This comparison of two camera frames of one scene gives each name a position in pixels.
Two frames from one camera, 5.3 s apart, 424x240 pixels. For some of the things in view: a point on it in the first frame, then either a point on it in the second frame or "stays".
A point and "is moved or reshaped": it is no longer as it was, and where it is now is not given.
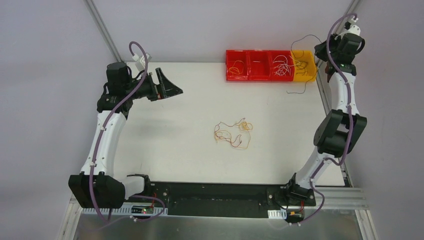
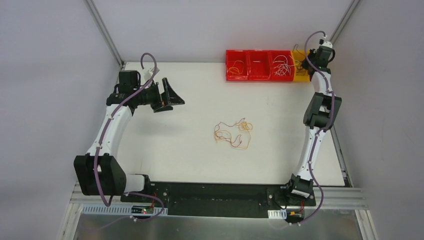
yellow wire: x=237 y=68 stays
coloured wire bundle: x=239 y=134 stays
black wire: x=302 y=65 is moved or reshaped
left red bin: x=237 y=65 stays
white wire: x=281 y=70 stays
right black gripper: x=322 y=52 to x=306 y=63
